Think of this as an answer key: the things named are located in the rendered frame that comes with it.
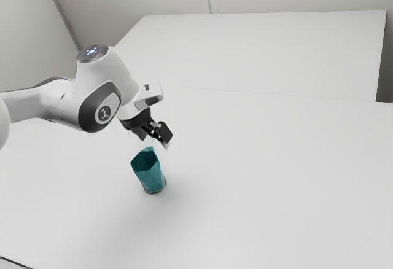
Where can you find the teal faceted mug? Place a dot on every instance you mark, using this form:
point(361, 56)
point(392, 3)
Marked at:
point(148, 170)

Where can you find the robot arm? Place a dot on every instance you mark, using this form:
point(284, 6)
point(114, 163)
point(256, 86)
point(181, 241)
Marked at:
point(92, 84)

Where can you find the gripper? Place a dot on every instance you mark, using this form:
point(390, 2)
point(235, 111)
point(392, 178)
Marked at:
point(139, 121)

